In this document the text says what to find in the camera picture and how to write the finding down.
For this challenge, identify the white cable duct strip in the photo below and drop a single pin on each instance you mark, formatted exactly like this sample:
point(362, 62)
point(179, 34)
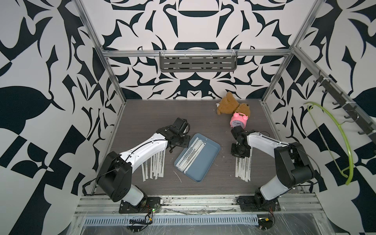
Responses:
point(164, 220)

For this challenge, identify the right pile wrapped straw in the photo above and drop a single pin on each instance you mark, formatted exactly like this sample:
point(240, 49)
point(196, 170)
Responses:
point(243, 167)

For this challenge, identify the white straw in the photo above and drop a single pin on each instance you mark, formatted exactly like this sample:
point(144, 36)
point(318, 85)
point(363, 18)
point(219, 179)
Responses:
point(187, 152)
point(193, 155)

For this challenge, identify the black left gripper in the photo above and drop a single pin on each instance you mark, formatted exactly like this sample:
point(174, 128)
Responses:
point(187, 139)

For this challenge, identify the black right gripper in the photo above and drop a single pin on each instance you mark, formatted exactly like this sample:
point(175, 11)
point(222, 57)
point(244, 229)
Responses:
point(245, 154)

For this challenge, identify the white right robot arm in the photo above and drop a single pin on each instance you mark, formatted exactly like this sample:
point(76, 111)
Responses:
point(292, 164)

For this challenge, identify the black wall hook rail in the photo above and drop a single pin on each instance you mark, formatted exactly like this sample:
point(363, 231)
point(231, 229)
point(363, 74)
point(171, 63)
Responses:
point(354, 112)

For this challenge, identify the brown teddy bear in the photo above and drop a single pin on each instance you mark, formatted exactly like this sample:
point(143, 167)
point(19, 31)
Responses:
point(229, 105)

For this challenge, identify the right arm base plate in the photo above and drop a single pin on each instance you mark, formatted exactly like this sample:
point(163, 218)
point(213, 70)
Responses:
point(257, 203)

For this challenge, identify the pink alarm clock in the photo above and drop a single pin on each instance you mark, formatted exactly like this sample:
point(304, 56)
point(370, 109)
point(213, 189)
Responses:
point(238, 119)

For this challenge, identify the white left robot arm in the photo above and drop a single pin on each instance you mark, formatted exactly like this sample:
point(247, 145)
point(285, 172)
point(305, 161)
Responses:
point(115, 174)

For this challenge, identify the blue storage tray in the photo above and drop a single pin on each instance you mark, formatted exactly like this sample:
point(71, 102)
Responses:
point(204, 160)

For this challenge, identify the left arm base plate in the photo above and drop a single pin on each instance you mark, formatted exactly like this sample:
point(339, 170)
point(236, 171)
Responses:
point(146, 204)

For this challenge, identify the left pile wrapped straw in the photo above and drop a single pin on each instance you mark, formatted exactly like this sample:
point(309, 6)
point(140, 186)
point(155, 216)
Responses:
point(154, 168)

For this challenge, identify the pile wrapped straw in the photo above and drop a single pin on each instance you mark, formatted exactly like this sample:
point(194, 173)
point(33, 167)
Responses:
point(154, 168)
point(243, 167)

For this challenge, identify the grey wall shelf rack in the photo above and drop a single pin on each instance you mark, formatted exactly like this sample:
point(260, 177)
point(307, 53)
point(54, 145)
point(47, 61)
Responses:
point(198, 61)

